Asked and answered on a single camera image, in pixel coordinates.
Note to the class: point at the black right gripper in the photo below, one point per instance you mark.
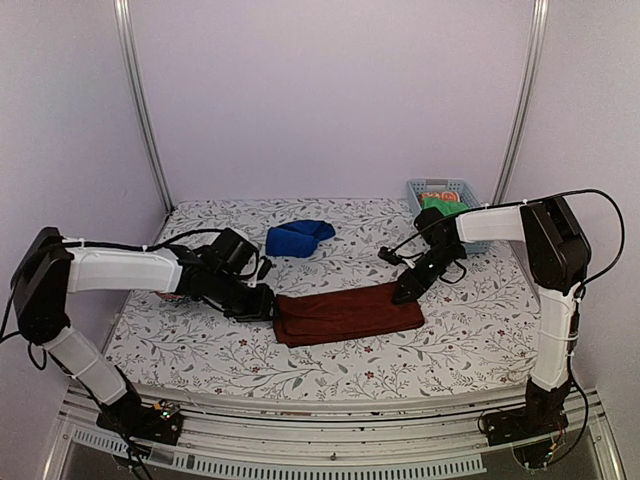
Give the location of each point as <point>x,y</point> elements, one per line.
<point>416,285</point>

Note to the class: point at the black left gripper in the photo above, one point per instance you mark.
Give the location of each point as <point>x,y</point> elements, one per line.
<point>261,310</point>

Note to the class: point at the dark red towel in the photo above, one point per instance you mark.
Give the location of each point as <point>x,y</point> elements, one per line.
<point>343,315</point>

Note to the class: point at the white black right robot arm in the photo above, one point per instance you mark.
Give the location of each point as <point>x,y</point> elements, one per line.
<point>558,256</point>

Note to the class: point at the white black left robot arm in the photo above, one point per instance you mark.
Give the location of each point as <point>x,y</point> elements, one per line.
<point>55,267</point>

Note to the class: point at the blue towel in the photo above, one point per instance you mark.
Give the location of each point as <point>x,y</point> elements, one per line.
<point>298,239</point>

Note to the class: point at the green rolled towel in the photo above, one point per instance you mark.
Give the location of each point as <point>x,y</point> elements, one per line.
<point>443,206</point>

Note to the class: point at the light blue plastic basket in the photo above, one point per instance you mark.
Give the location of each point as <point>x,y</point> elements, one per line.
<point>446,190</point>

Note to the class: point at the orange patterned rolled towel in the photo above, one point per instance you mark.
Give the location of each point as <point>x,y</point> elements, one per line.
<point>447,196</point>

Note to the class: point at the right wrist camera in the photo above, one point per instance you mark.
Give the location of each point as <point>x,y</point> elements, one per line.
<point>389,256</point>

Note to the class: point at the aluminium front table rail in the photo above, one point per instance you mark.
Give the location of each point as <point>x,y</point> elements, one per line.
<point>419,438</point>

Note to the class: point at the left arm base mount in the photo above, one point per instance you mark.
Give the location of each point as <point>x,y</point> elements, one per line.
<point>161,422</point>

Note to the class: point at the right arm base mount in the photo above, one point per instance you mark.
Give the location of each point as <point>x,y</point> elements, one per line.
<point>541,427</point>

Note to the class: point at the right aluminium frame post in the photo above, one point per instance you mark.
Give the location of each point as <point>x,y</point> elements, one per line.
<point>533,55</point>

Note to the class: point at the aluminium frame post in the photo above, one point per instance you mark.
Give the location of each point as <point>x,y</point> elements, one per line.
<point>124,24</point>
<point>533,55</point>

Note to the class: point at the left aluminium frame post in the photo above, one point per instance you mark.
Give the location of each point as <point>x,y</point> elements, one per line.
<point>124,24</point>

